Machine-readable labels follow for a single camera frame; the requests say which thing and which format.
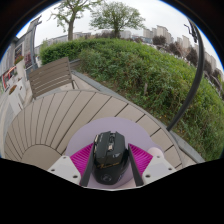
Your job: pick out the tree with bare trunk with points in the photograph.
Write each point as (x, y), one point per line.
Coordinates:
(70, 23)

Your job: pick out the round leafy green tree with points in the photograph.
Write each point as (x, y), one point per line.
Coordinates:
(116, 18)

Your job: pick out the white flower planter box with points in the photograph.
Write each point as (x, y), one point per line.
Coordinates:
(20, 71)
(15, 101)

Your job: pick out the distant apartment buildings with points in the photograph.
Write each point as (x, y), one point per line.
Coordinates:
(161, 32)

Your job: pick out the black computer mouse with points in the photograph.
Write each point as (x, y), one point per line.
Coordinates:
(110, 156)

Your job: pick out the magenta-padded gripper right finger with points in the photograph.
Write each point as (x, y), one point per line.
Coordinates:
(156, 168)

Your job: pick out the round lavender mouse pad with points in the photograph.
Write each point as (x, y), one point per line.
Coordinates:
(106, 125)

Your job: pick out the green hedge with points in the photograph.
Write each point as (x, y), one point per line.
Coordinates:
(140, 70)

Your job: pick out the slatted wooden chair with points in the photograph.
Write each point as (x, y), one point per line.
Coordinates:
(50, 77)

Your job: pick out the tall grey sign pillar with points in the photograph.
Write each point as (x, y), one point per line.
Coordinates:
(31, 43)

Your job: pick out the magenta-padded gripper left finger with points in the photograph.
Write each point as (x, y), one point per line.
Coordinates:
(65, 168)

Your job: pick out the grey shopfront building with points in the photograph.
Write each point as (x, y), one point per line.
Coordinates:
(10, 63)

